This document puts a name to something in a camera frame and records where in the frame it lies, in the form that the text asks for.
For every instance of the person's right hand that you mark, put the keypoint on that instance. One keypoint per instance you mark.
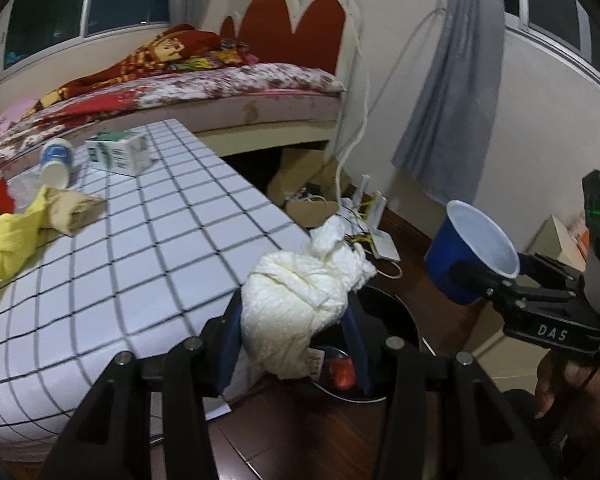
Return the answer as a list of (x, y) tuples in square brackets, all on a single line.
[(570, 395)]

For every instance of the yellow cloth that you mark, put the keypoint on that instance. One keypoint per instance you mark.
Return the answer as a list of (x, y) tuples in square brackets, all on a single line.
[(10, 235)]

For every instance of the clear plastic bag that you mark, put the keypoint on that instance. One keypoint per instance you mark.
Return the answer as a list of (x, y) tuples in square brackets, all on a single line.
[(25, 187)]

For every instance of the white router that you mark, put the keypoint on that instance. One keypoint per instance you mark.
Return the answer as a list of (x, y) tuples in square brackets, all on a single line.
[(364, 195), (386, 246)]

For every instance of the black round bin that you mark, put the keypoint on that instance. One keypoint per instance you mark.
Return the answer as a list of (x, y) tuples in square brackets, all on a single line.
[(380, 315)]

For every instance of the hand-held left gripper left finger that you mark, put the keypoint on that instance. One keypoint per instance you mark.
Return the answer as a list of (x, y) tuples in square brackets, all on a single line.
[(229, 360)]

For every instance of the blue and white paper cup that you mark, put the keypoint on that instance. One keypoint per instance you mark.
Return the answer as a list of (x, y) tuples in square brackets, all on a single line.
[(56, 157)]

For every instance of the red plastic wrapper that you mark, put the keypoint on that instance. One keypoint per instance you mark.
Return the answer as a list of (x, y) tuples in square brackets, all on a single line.
[(342, 370)]

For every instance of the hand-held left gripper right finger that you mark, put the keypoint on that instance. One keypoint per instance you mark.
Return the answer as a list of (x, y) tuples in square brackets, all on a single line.
[(358, 355)]

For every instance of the red printed blanket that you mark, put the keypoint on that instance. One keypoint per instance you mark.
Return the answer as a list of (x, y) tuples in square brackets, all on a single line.
[(145, 55)]

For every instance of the white checked tablecloth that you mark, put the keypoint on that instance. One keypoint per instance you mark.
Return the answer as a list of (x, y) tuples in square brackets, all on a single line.
[(180, 240)]

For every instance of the cardboard box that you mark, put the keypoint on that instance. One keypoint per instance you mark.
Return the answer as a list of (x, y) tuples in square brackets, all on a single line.
[(300, 170)]

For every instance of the red and white headboard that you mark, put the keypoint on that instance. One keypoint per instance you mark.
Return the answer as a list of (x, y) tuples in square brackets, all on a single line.
[(275, 25)]

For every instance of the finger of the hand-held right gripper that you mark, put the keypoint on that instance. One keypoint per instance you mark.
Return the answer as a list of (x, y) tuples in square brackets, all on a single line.
[(475, 275), (547, 270)]

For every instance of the bed with floral sheet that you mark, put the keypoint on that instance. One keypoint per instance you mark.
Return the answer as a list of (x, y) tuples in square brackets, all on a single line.
[(280, 107)]

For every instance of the white tissue paper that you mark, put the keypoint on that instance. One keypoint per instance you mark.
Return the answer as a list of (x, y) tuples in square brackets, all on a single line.
[(290, 300)]

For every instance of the green and white carton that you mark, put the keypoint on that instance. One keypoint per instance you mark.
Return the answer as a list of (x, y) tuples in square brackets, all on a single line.
[(120, 152)]

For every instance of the brown paper bag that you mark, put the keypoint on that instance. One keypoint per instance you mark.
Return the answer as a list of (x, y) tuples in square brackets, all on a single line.
[(72, 210)]

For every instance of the colourful pillow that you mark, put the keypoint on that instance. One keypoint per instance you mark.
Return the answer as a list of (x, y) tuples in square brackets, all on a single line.
[(215, 57)]

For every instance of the blue plastic cup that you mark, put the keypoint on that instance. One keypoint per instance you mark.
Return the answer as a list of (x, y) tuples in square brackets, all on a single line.
[(445, 255)]

